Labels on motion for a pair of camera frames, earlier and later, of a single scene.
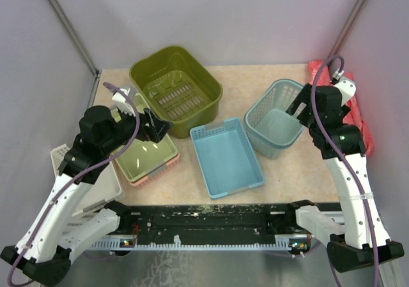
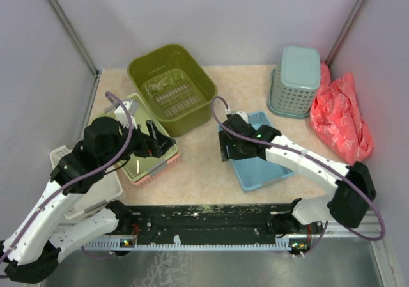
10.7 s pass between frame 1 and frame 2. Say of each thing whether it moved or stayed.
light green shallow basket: stayed
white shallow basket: stayed
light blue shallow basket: moved
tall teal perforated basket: moved
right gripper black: moved
